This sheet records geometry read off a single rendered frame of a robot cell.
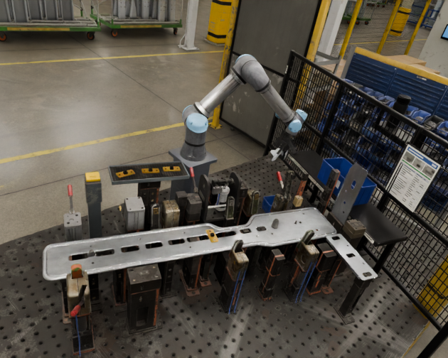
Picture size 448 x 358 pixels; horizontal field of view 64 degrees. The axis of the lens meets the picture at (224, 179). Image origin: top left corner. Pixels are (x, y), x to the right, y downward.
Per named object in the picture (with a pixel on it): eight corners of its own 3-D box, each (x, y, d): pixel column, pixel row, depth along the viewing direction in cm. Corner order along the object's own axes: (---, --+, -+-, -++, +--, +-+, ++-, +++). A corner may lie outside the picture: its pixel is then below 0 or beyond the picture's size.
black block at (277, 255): (262, 305, 176) (276, 264, 160) (253, 288, 184) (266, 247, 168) (276, 302, 179) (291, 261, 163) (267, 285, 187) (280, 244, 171)
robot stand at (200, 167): (163, 204, 227) (168, 150, 205) (189, 194, 240) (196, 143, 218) (182, 223, 216) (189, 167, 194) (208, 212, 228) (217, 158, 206)
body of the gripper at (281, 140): (277, 145, 236) (286, 129, 231) (287, 152, 232) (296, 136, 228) (272, 145, 229) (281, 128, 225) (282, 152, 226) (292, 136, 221)
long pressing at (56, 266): (42, 288, 131) (42, 285, 130) (43, 245, 147) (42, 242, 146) (339, 235, 185) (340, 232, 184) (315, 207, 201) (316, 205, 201)
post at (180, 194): (171, 256, 193) (178, 197, 171) (168, 248, 196) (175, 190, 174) (180, 254, 194) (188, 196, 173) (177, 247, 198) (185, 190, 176)
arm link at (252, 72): (259, 62, 177) (308, 125, 205) (254, 56, 186) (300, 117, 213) (242, 78, 180) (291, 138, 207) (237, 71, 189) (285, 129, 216)
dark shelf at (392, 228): (375, 247, 179) (377, 243, 178) (286, 155, 246) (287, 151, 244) (406, 241, 188) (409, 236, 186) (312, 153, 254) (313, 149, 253)
